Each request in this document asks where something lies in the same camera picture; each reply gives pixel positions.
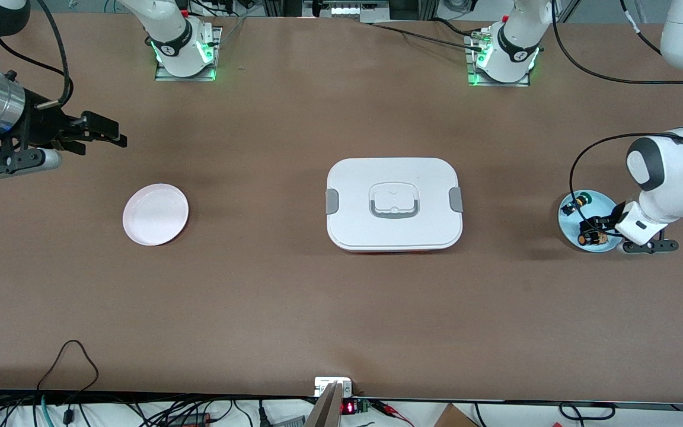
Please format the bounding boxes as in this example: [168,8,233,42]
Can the light blue round plate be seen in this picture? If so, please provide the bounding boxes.
[558,190,625,253]

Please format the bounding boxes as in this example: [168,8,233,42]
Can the pink round plate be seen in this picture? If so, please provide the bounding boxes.
[122,183,190,247]

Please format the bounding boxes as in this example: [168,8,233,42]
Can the brown cardboard piece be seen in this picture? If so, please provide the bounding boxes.
[433,403,480,427]

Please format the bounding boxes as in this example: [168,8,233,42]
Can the white lidded lunch box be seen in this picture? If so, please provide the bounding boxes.
[325,157,464,253]

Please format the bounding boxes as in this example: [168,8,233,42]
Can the red clip leads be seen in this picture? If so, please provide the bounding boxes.
[371,400,414,425]

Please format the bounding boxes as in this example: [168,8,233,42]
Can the black power adapter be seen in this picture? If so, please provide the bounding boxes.
[167,412,212,427]

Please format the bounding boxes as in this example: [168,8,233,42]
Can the small white mounting block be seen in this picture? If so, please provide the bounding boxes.
[314,377,353,397]

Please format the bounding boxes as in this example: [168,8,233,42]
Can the grey metal pole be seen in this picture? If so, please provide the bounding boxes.
[305,383,343,427]

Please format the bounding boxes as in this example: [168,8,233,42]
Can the green push-button switch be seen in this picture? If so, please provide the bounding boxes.
[561,191,592,216]

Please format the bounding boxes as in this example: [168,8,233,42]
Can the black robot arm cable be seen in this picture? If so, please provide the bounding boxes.
[33,0,74,110]
[0,37,69,78]
[552,0,683,226]

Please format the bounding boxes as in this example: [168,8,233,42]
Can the coiled black cable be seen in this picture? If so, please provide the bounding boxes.
[558,402,616,423]

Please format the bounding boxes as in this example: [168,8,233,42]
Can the looped thin black cable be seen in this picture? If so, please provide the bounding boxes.
[36,340,100,395]

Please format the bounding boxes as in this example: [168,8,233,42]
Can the black cable on table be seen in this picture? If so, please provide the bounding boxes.
[371,23,484,51]

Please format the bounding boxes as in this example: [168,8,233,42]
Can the aluminium frame structure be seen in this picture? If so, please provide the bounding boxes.
[261,0,437,24]

